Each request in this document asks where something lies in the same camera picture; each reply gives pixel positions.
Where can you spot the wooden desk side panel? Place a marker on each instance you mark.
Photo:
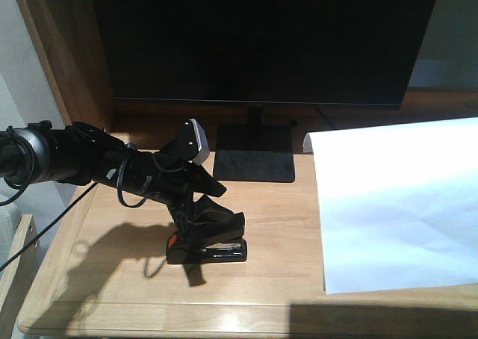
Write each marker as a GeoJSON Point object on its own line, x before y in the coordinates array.
{"type": "Point", "coordinates": [66, 38]}

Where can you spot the white paper sheet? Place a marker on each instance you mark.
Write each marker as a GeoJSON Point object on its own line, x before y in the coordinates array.
{"type": "Point", "coordinates": [397, 205]}

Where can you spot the black computer monitor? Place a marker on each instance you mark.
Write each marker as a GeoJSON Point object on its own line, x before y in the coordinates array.
{"type": "Point", "coordinates": [332, 52]}

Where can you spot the black monitor stand base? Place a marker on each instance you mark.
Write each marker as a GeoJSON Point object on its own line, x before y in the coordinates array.
{"type": "Point", "coordinates": [254, 151]}

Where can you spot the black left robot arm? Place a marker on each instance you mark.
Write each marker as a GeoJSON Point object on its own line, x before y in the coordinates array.
{"type": "Point", "coordinates": [81, 153]}

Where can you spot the wooden side furniture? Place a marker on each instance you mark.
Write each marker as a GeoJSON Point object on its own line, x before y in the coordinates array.
{"type": "Point", "coordinates": [17, 277]}

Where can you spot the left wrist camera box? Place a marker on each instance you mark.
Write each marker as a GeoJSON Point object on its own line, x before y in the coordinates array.
{"type": "Point", "coordinates": [191, 144]}

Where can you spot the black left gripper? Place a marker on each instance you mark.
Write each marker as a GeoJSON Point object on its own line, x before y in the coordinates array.
{"type": "Point", "coordinates": [162, 177]}

